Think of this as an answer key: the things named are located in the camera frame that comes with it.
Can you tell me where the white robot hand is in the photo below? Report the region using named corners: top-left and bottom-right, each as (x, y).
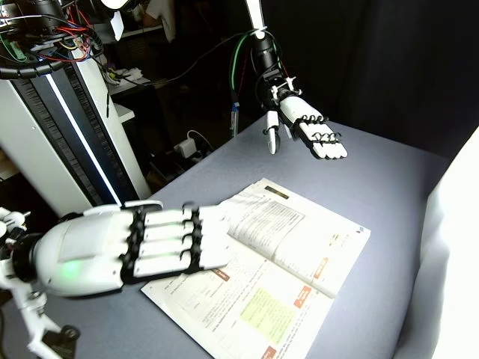
top-left (31, 200), bottom-right (232, 298)
top-left (262, 95), bottom-right (349, 162)

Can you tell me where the illustrated book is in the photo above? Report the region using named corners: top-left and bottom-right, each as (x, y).
top-left (140, 177), bottom-right (372, 359)

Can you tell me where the blue and white plug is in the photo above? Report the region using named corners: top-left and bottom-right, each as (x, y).
top-left (229, 99), bottom-right (241, 138)

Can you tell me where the grey table cloth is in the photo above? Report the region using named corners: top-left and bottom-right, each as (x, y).
top-left (0, 111), bottom-right (450, 359)

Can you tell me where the white power adapter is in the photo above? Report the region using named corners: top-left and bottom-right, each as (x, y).
top-left (177, 138), bottom-right (200, 159)

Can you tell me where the white column with black strips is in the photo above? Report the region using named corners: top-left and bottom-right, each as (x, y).
top-left (0, 55), bottom-right (153, 244)

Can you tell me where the white shelf board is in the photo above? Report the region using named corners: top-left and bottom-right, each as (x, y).
top-left (111, 102), bottom-right (136, 123)

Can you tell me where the white hanging cloth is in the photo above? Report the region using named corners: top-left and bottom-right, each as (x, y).
top-left (144, 0), bottom-right (177, 43)

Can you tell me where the white crumpled rag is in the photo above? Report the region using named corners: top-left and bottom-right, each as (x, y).
top-left (104, 66), bottom-right (146, 85)

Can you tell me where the white paper tag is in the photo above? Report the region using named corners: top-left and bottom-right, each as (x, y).
top-left (108, 10), bottom-right (125, 42)

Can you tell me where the white fabric screen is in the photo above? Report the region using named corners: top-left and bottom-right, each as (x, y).
top-left (392, 126), bottom-right (479, 359)

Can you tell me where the green cable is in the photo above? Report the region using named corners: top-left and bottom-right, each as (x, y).
top-left (229, 31), bottom-right (260, 95)

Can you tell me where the long black cable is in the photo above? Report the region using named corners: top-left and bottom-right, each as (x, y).
top-left (108, 31), bottom-right (256, 90)

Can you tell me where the black corrugated cable conduit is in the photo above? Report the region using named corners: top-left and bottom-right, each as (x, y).
top-left (0, 59), bottom-right (65, 80)

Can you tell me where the black motor unit with wires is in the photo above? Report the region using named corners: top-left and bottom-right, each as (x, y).
top-left (0, 0), bottom-right (108, 64)

